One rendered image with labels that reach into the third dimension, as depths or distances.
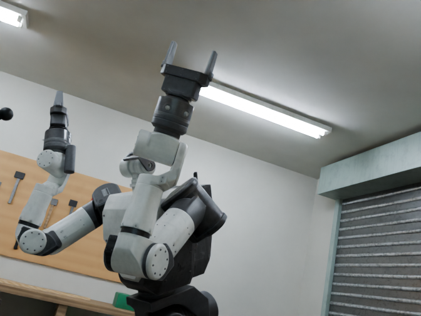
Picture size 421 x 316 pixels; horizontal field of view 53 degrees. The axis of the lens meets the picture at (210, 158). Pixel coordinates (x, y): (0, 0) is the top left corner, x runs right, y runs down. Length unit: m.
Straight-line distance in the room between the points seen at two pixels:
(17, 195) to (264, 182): 2.56
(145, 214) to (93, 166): 3.46
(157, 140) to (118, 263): 0.29
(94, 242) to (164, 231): 3.26
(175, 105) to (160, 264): 0.36
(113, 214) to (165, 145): 0.39
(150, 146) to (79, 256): 3.32
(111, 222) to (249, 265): 3.47
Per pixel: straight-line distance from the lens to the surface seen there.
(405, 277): 3.76
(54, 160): 1.47
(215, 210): 1.17
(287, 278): 4.92
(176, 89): 1.02
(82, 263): 4.27
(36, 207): 1.48
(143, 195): 0.96
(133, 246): 0.93
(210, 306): 1.50
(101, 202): 1.46
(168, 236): 1.03
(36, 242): 1.44
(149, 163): 1.30
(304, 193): 5.12
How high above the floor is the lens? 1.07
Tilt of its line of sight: 18 degrees up
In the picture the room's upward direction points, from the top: 13 degrees clockwise
